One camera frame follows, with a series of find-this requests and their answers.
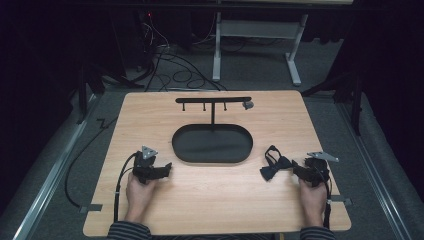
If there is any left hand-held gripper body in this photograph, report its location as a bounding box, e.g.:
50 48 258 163
132 145 164 185

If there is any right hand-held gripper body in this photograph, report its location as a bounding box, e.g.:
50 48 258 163
303 151 340 188

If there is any black bow tie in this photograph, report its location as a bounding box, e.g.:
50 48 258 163
259 144 295 182

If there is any person's right hand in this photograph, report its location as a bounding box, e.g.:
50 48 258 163
298 177 328 228

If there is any person's left hand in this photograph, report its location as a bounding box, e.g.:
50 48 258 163
125 172 158 224

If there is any black hanger stand with tray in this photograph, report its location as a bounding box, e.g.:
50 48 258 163
171 96 254 165

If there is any black tripod stand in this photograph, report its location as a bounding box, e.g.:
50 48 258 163
300 71 365 137
74 63 146 126

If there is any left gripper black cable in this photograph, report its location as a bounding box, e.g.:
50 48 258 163
112 152 138 223

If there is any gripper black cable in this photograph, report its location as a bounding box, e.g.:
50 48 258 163
321 173 333 230
112 152 138 223

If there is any grey table clamp bracket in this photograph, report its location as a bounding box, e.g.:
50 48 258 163
78 203 104 214
327 195 353 207

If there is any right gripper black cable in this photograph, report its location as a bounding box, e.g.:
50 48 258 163
321 173 333 230

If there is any aluminium floor rail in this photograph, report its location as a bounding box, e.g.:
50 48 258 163
12 93 103 240
334 99 416 240

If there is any long black floor cable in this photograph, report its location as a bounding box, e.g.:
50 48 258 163
64 115 119 209

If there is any tangle of black floor cables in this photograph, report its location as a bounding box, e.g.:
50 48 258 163
141 13 229 93

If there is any white metal stand frame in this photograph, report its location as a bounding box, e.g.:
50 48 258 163
211 12 310 87

